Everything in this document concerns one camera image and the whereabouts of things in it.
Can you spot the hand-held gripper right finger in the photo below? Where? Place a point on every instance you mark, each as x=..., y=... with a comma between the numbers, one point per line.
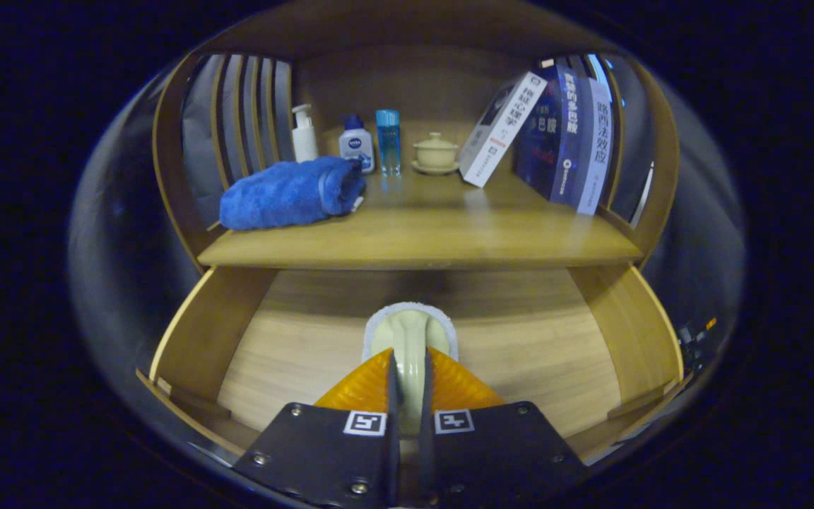
x=425, y=459

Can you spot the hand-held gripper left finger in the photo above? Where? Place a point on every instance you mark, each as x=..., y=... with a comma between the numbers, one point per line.
x=393, y=459

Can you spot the cream scrub brush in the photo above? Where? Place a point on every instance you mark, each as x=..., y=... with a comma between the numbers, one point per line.
x=410, y=339

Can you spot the wooden drawer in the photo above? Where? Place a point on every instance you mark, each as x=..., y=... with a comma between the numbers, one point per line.
x=294, y=353

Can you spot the wooden countertop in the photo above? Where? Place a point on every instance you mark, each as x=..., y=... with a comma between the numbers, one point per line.
x=421, y=226

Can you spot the blue rolled towel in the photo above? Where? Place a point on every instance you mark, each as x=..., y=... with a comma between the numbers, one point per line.
x=280, y=194

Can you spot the beige lidded teacup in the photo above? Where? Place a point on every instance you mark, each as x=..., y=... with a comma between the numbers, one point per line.
x=435, y=152

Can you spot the white bottle with blue cap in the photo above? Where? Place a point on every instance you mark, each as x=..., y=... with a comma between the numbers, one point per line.
x=356, y=145

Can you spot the clear blue bottle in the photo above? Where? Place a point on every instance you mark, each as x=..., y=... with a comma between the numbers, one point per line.
x=388, y=141

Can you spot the white pump bottle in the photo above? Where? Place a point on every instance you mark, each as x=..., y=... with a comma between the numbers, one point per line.
x=304, y=145

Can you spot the white book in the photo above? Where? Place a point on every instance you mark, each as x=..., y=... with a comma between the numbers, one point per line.
x=502, y=131

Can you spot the dark blue book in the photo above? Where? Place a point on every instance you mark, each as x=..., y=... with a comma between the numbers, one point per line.
x=552, y=141

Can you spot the pale blue book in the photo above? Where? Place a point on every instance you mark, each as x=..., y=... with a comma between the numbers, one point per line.
x=598, y=148

